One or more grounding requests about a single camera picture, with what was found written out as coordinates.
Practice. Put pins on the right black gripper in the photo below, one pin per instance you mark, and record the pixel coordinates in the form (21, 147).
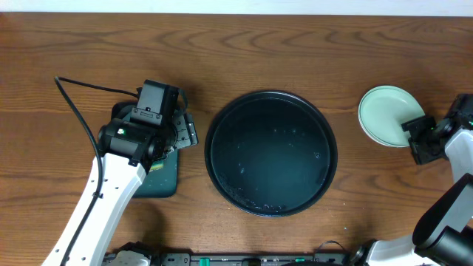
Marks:
(414, 126)

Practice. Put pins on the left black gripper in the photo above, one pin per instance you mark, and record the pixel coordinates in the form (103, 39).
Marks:
(188, 132)

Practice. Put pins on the green scouring sponge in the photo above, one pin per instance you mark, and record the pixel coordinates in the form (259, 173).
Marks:
(156, 165)

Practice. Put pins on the mint plate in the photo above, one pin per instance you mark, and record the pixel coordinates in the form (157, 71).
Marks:
(383, 110)

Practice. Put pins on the white plate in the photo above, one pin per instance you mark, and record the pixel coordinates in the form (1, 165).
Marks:
(361, 123)

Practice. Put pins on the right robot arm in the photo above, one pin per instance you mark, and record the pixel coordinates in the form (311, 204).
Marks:
(442, 235)

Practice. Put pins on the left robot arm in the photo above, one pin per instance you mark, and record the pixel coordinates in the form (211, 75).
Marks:
(114, 179)

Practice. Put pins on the black rectangular water tray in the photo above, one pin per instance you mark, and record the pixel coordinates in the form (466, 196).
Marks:
(161, 183)

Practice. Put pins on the black round tray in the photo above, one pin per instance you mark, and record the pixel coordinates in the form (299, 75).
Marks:
(271, 153)

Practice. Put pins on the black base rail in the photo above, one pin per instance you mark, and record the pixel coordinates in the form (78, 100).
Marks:
(236, 259)

